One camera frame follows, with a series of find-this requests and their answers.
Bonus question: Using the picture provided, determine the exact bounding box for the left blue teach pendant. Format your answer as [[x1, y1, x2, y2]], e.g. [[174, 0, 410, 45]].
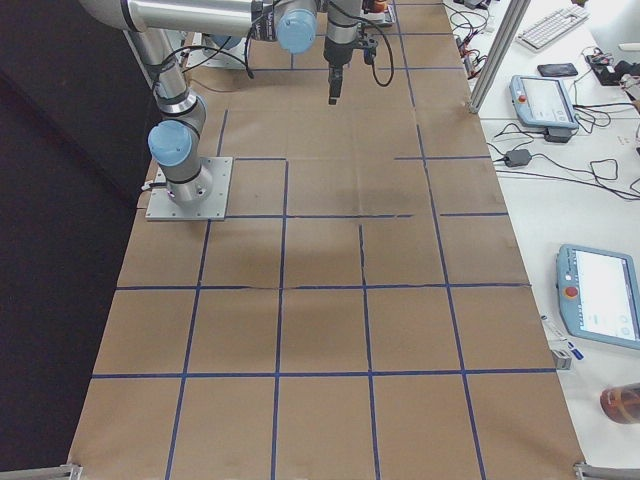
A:
[[509, 75, 579, 130]]

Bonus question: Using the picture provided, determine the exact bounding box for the blue teach pendant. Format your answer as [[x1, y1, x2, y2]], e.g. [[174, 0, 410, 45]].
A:
[[556, 244, 639, 350], [509, 75, 579, 130]]

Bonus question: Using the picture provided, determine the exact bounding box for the right blue teach pendant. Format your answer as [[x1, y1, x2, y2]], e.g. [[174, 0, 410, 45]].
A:
[[556, 244, 639, 350]]

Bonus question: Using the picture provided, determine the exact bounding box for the black smartphone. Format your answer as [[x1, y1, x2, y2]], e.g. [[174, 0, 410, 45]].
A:
[[537, 63, 578, 78]]

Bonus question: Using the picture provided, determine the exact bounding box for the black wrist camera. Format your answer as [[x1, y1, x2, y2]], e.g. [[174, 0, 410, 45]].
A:
[[358, 32, 378, 66]]

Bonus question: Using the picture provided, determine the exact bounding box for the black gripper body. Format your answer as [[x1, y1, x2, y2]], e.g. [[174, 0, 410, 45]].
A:
[[323, 41, 356, 78]]

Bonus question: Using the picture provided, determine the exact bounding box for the brown tape roll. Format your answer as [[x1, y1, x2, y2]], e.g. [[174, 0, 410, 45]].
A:
[[600, 383, 639, 424]]

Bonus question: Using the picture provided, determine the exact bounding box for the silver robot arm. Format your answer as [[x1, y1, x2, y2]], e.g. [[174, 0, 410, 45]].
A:
[[201, 34, 242, 56], [81, 1, 363, 120]]

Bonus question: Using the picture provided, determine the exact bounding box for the aluminium frame post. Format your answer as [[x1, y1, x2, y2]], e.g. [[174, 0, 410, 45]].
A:
[[468, 0, 530, 114]]

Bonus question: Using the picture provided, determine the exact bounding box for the brown paper table cover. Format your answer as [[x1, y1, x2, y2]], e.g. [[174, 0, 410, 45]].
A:
[[69, 1, 582, 479]]

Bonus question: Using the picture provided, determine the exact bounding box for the silver digital kitchen scale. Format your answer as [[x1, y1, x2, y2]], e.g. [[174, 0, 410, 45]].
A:
[[362, 6, 396, 28]]

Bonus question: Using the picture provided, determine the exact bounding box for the red yellow mango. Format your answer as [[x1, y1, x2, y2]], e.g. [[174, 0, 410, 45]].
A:
[[363, 0, 387, 14]]

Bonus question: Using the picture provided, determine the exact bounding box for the white computer keyboard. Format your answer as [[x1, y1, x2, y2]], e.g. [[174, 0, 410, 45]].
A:
[[516, 5, 590, 52]]

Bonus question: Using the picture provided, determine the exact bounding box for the black power adapter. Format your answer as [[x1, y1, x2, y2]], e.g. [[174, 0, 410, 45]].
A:
[[503, 149, 532, 168]]

